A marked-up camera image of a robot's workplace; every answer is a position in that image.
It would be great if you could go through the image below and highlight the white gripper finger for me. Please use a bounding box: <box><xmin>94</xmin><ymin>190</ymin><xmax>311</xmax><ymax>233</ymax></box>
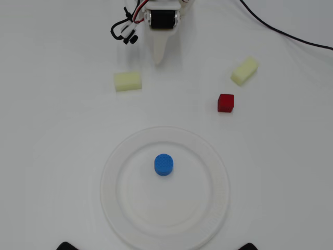
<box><xmin>152</xmin><ymin>31</ymin><xmax>176</xmax><ymax>66</ymax></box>

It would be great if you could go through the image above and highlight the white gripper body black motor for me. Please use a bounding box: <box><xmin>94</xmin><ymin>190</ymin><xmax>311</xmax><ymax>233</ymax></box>
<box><xmin>143</xmin><ymin>0</ymin><xmax>183</xmax><ymax>33</ymax></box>

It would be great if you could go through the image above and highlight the blue ribbed cylinder block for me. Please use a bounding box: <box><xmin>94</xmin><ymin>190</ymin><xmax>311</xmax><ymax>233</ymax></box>
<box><xmin>153</xmin><ymin>153</ymin><xmax>174</xmax><ymax>177</ymax></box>

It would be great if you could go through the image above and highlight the pale yellow rectangular block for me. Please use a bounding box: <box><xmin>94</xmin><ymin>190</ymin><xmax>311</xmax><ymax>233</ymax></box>
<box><xmin>230</xmin><ymin>56</ymin><xmax>260</xmax><ymax>86</ymax></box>
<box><xmin>113</xmin><ymin>71</ymin><xmax>143</xmax><ymax>92</ymax></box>

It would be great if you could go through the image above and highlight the red cube block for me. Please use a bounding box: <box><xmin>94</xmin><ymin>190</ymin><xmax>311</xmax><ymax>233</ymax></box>
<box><xmin>217</xmin><ymin>93</ymin><xmax>235</xmax><ymax>113</ymax></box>

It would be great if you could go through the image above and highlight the white round plate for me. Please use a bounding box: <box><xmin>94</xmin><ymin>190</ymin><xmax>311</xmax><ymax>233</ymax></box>
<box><xmin>100</xmin><ymin>126</ymin><xmax>230</xmax><ymax>250</ymax></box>

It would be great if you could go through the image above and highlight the black stand foot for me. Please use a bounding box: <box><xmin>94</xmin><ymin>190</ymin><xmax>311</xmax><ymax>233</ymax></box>
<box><xmin>238</xmin><ymin>242</ymin><xmax>262</xmax><ymax>250</ymax></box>
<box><xmin>56</xmin><ymin>241</ymin><xmax>80</xmax><ymax>250</ymax></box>

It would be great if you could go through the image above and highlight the red white black wire bundle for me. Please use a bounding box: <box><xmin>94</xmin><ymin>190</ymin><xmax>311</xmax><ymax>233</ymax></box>
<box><xmin>129</xmin><ymin>0</ymin><xmax>150</xmax><ymax>24</ymax></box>

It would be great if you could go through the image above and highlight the small gripper-mounted camera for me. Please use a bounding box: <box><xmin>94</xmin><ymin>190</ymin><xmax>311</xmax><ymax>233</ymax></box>
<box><xmin>120</xmin><ymin>20</ymin><xmax>139</xmax><ymax>45</ymax></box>

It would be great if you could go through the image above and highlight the thin black table cable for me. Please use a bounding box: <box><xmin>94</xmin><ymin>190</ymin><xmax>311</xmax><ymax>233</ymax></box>
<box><xmin>239</xmin><ymin>0</ymin><xmax>333</xmax><ymax>51</ymax></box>

